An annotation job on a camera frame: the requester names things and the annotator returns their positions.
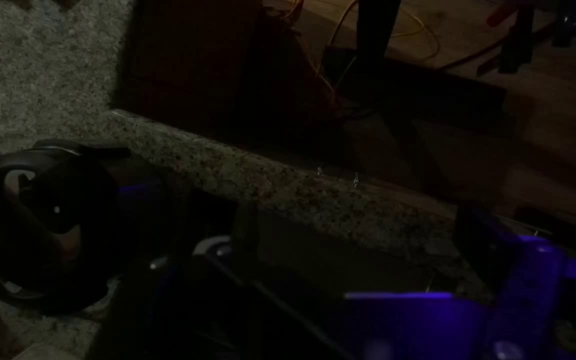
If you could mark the black tripod stand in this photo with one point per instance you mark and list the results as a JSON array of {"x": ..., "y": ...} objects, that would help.
[{"x": 376, "y": 30}]

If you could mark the black electric kettle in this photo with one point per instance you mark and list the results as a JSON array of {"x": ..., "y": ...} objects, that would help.
[{"x": 41, "y": 226}]

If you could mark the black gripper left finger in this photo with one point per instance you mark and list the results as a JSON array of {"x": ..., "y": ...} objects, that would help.
[{"x": 234, "y": 293}]

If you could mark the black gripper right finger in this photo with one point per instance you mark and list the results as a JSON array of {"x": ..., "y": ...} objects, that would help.
[{"x": 528, "y": 293}]

